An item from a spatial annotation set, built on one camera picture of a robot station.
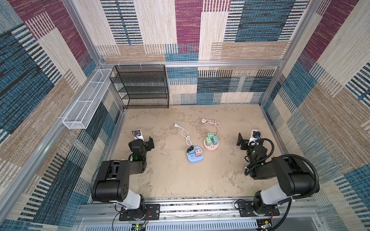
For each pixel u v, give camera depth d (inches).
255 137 29.9
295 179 17.9
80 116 27.9
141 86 43.7
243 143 32.3
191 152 34.2
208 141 36.1
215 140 36.2
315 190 16.9
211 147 37.0
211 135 37.0
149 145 34.9
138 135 31.3
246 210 28.7
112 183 18.2
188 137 39.1
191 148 33.7
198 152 34.3
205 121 42.5
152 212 28.9
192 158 35.2
